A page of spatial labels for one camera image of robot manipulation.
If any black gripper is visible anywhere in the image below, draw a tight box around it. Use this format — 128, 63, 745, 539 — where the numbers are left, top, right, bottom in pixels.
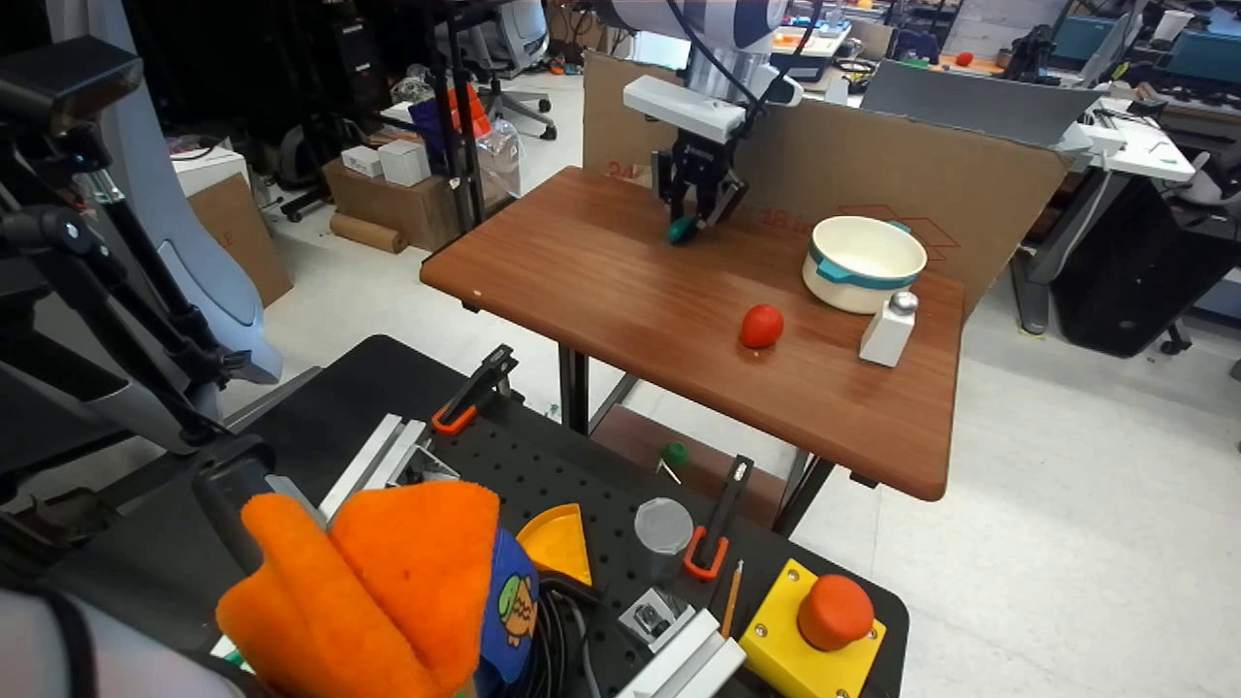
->
653, 127, 754, 240

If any red round toy fruit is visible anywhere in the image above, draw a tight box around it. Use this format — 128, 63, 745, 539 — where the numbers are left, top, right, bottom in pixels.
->
736, 304, 789, 355

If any brown cardboard backdrop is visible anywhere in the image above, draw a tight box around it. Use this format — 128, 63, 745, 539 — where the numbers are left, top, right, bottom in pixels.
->
578, 49, 1071, 323

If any white bowl with teal band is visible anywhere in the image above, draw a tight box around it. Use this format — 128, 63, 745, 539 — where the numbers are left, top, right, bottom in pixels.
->
801, 212, 932, 318

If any black table leg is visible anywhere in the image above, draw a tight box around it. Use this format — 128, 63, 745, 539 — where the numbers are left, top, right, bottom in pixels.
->
771, 450, 839, 539
555, 346, 595, 438

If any small white bottle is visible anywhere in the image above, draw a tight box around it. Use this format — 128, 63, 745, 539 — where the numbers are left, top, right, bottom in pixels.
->
859, 287, 925, 372

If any black office chair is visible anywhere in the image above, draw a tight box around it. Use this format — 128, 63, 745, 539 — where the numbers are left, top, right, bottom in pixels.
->
458, 0, 563, 142

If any open cardboard box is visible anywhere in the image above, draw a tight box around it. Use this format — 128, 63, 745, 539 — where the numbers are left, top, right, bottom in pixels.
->
324, 119, 524, 253

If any grey partition panel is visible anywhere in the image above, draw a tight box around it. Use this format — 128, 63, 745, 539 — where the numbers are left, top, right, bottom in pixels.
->
861, 59, 1103, 151

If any grey round disc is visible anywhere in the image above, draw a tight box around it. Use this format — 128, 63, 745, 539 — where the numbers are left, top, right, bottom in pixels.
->
632, 491, 697, 558

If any yellow orange wedge piece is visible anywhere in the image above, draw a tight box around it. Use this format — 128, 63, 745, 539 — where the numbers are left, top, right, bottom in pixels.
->
517, 500, 598, 589

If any black perforated base board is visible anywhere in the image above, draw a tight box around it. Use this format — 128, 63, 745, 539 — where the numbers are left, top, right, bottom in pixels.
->
51, 328, 910, 698

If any wooden pencil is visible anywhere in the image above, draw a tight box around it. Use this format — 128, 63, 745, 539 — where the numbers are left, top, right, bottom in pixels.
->
717, 553, 750, 640

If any small printed marker card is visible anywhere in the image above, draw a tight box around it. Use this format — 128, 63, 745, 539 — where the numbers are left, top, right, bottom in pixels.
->
617, 584, 697, 656

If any yellow emergency stop box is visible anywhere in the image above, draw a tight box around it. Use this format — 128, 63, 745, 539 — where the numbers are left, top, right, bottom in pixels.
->
736, 553, 892, 698

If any white office desk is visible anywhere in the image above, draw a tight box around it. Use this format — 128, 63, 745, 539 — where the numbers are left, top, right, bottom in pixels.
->
1011, 93, 1200, 336

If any brown cardboard box with lid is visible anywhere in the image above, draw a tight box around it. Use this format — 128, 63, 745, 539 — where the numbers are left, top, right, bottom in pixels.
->
171, 141, 294, 311

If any orange plush toy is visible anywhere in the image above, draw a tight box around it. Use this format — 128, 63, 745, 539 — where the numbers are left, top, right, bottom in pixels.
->
212, 477, 506, 698

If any light blue grey cover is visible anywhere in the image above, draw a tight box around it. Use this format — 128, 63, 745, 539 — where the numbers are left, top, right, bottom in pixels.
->
46, 0, 289, 380

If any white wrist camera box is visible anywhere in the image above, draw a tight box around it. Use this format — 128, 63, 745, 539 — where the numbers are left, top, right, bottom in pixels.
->
620, 74, 754, 148

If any small green handled tool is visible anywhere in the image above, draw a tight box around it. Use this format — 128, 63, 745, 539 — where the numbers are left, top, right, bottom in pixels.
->
654, 438, 697, 490

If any black clamp with orange handle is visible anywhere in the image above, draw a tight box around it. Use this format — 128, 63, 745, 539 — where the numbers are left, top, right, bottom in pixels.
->
428, 341, 524, 438
679, 454, 755, 584

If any aluminium extrusion rail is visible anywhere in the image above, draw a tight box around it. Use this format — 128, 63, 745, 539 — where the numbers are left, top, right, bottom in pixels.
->
317, 410, 436, 522
617, 603, 754, 698

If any black cable bundle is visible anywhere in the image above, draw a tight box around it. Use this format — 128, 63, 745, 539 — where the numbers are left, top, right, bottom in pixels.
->
536, 576, 605, 698

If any black camera tripod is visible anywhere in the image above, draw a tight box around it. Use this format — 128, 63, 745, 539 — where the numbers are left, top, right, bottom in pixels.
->
0, 35, 282, 558

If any white fabric with dark strap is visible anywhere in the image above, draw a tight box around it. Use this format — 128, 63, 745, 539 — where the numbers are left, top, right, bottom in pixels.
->
0, 589, 247, 698

